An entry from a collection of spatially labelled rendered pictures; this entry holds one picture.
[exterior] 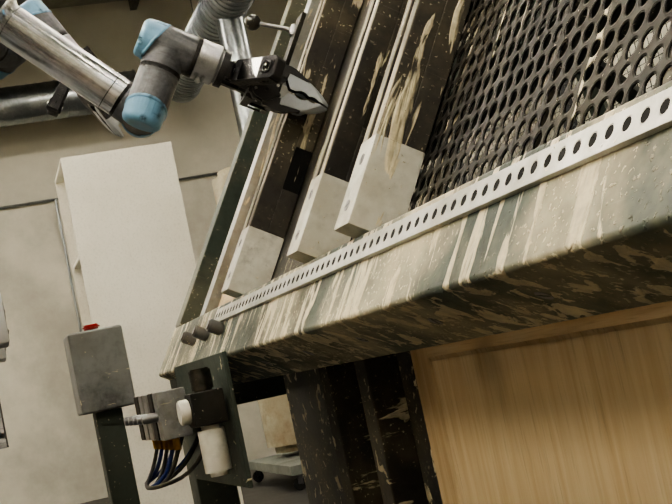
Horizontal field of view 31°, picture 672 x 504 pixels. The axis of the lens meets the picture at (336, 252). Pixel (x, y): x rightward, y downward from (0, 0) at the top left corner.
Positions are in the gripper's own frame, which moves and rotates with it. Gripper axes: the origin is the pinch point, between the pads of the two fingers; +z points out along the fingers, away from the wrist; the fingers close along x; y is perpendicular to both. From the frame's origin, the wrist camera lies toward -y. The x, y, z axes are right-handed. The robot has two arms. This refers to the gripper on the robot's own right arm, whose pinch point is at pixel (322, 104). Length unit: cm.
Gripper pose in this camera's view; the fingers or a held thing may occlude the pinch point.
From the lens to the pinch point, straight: 226.0
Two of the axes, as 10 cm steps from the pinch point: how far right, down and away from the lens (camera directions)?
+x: -3.0, 9.3, -2.3
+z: 9.1, 3.5, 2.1
